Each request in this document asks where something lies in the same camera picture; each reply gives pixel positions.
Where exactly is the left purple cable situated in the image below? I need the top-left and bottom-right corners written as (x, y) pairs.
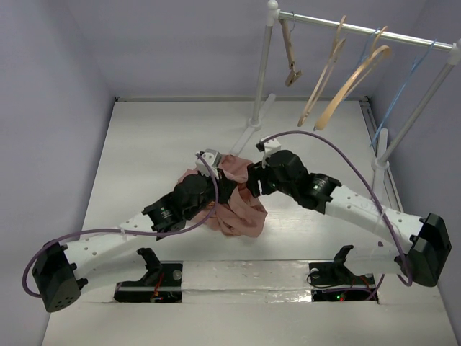
top-left (22, 154), bottom-right (219, 298)

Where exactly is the blue wire hanger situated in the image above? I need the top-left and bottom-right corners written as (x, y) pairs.
top-left (370, 39), bottom-right (437, 147)
top-left (358, 27), bottom-right (382, 64)

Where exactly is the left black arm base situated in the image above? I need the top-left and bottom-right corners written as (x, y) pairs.
top-left (113, 248), bottom-right (183, 303)

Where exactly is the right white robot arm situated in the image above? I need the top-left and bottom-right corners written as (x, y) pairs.
top-left (246, 150), bottom-right (452, 287)

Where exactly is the wooden clip hanger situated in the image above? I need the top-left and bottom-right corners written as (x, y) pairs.
top-left (279, 19), bottom-right (303, 87)

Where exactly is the white clothes rack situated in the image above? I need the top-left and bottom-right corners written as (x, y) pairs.
top-left (229, 0), bottom-right (461, 206)

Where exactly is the pink t shirt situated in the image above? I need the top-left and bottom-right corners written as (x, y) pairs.
top-left (187, 154), bottom-right (267, 238)

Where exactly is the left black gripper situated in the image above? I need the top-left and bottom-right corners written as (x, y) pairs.
top-left (184, 168), bottom-right (236, 221)

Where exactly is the thin wooden hanger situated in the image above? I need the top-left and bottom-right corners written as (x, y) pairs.
top-left (297, 15), bottom-right (346, 127)

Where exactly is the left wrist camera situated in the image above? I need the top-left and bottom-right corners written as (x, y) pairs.
top-left (196, 148), bottom-right (223, 178)

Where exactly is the thick wooden hanger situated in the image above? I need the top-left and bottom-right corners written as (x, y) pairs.
top-left (313, 26), bottom-right (392, 131)

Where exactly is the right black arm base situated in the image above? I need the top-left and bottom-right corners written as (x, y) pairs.
top-left (306, 245), bottom-right (381, 303)

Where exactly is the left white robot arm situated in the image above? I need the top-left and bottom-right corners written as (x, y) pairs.
top-left (25, 169), bottom-right (237, 313)

